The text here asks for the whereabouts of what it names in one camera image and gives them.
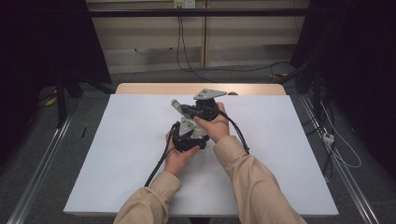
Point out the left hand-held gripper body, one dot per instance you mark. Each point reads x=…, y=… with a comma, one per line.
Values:
x=188, y=143

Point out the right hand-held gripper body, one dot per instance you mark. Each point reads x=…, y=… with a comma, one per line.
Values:
x=207, y=110

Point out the clear glass jar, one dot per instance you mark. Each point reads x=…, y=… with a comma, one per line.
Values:
x=199, y=133

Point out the person's right hand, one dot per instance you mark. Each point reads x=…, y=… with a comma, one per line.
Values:
x=218, y=127

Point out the person's left hand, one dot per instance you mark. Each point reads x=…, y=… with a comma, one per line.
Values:
x=176, y=161

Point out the wooden table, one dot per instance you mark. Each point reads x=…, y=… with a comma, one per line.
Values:
x=155, y=88

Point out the white table cover board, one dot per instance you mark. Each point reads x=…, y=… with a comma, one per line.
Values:
x=124, y=149

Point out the black horizontal bar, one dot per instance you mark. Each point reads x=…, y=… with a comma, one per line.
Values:
x=199, y=12

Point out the small black floor object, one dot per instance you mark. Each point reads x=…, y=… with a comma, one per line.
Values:
x=83, y=132

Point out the black metal stand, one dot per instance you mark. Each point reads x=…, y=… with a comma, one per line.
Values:
x=61, y=99
x=316, y=90

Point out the white power strip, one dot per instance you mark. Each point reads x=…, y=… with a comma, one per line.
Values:
x=328, y=137

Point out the white wall socket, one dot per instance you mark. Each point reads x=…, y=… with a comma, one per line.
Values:
x=184, y=3

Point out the metal floor rail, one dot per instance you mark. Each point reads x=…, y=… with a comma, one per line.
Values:
x=40, y=169
x=344, y=175

